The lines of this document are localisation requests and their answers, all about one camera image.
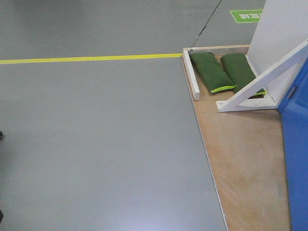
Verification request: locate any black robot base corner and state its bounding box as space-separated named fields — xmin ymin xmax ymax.
xmin=0 ymin=131 xmax=5 ymax=223

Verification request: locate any blue door panel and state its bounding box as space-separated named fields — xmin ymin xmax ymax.
xmin=279 ymin=71 xmax=308 ymax=231

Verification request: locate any white far border batten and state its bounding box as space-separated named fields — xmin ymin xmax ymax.
xmin=181 ymin=45 xmax=250 ymax=101

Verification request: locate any green sandbag left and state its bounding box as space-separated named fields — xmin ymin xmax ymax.
xmin=190 ymin=52 xmax=237 ymax=93

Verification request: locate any green sandbag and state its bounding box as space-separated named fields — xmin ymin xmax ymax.
xmin=220 ymin=53 xmax=256 ymax=93
xmin=190 ymin=52 xmax=237 ymax=93

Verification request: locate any green sandbag right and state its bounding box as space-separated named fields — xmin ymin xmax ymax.
xmin=220 ymin=53 xmax=256 ymax=93

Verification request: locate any plywood base platform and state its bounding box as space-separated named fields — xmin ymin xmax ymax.
xmin=180 ymin=44 xmax=292 ymax=231

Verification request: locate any white far triangular brace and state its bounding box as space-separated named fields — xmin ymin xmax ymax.
xmin=216 ymin=40 xmax=308 ymax=113

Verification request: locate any green floor sign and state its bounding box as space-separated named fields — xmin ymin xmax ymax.
xmin=230 ymin=9 xmax=263 ymax=24

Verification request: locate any dark tether rope far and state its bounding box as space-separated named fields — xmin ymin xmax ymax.
xmin=190 ymin=0 xmax=223 ymax=52

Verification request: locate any white door frame post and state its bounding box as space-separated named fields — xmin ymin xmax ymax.
xmin=246 ymin=0 xmax=308 ymax=97

